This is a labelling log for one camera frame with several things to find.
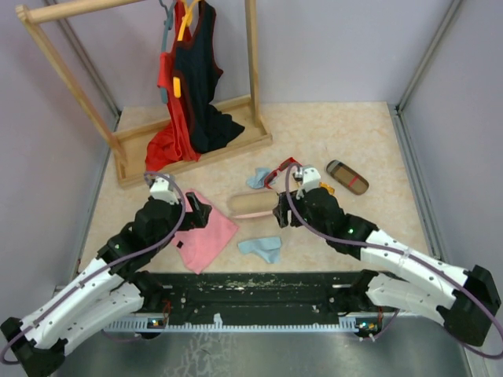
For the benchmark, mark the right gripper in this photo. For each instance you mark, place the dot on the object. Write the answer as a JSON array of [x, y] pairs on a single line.
[[281, 211]]

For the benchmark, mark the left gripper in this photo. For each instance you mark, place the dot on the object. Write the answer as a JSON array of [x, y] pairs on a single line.
[[199, 217]]

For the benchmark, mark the pink shirt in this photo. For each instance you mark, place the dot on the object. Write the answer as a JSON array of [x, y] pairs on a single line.
[[198, 248]]

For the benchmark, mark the light blue cleaning cloth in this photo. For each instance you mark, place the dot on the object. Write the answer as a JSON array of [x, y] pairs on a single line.
[[267, 248]]

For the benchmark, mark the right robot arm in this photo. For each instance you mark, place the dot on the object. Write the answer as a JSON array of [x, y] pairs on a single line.
[[463, 301]]

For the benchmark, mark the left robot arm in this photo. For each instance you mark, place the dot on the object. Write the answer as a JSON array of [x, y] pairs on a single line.
[[113, 285]]

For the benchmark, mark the red sunglasses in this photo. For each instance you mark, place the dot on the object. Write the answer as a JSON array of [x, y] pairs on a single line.
[[269, 179]]

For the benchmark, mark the orange sunglasses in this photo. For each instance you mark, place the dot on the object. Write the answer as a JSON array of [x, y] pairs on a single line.
[[329, 188]]

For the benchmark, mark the small blue cloth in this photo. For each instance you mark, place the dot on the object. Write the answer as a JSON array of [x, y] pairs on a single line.
[[258, 180]]

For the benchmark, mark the brown glasses case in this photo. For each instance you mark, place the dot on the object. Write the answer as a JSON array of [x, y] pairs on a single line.
[[347, 177]]

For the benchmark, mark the wooden clothes rack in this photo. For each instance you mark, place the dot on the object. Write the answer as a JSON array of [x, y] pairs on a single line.
[[130, 146]]

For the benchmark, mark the black tank top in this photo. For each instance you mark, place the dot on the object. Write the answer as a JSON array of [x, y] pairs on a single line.
[[195, 67]]

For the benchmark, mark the yellow hanger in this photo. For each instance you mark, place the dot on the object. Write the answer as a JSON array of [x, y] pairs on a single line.
[[186, 21]]

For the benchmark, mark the grey-blue hanger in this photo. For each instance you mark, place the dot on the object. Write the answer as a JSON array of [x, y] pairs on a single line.
[[167, 27]]

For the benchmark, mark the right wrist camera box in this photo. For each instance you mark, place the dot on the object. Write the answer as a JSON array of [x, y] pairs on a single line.
[[308, 178]]

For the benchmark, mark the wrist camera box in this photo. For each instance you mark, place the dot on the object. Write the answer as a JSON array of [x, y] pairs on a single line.
[[161, 188], [308, 178]]

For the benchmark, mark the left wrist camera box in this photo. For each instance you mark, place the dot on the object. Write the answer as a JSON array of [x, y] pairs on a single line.
[[161, 188]]

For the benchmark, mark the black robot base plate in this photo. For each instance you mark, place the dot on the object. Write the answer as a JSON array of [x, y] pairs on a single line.
[[258, 298]]

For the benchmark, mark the white cable duct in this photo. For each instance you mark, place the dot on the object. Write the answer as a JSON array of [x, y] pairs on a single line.
[[154, 325]]

